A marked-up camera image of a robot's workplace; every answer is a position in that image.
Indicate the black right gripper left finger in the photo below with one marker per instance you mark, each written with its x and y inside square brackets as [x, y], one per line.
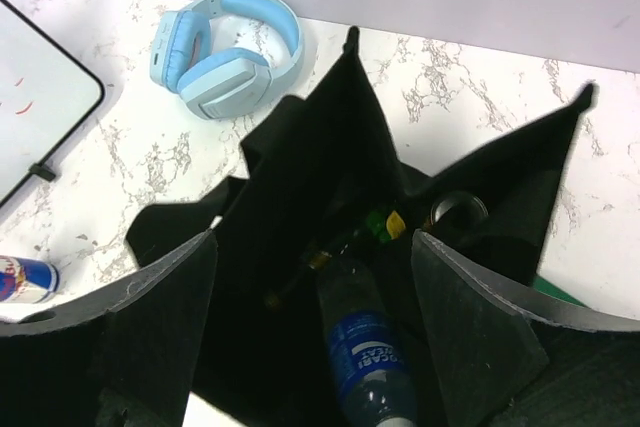
[122, 355]

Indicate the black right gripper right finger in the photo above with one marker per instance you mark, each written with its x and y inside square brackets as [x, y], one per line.
[507, 355]

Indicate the clear water bottle blue label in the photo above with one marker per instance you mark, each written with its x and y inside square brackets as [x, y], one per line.
[371, 378]

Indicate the green glass Perrier bottle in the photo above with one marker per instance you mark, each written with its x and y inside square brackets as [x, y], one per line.
[359, 237]

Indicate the black canvas bag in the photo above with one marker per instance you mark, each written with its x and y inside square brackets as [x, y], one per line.
[311, 161]

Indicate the green binder folder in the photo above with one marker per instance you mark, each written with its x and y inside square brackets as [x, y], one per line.
[544, 286]

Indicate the whiteboard with red writing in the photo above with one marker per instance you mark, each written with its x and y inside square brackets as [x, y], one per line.
[46, 94]

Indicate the light blue headphones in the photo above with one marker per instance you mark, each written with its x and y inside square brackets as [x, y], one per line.
[229, 83]

